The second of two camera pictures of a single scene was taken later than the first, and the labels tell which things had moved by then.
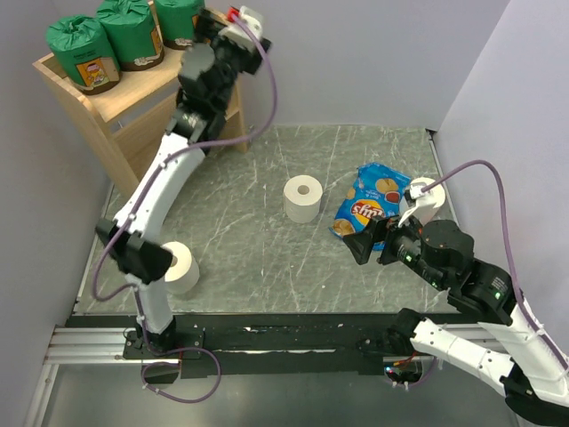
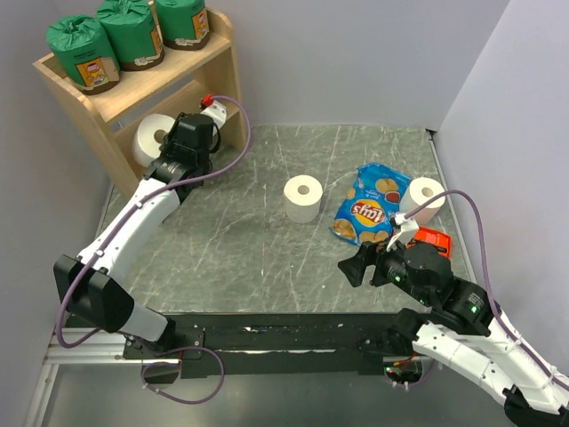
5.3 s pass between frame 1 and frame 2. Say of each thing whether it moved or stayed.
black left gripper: moved
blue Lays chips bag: stayed
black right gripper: moved
